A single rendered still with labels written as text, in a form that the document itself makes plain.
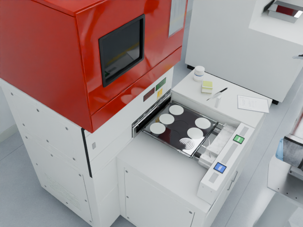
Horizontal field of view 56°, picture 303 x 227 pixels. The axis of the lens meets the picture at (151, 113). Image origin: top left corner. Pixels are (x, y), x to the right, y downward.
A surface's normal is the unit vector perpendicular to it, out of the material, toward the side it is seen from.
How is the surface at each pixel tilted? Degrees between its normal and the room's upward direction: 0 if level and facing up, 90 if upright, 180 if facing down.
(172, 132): 0
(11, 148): 0
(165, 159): 0
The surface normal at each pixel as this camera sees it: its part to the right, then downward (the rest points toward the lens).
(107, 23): 0.81, 0.42
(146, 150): 0.04, -0.73
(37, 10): -0.58, 0.54
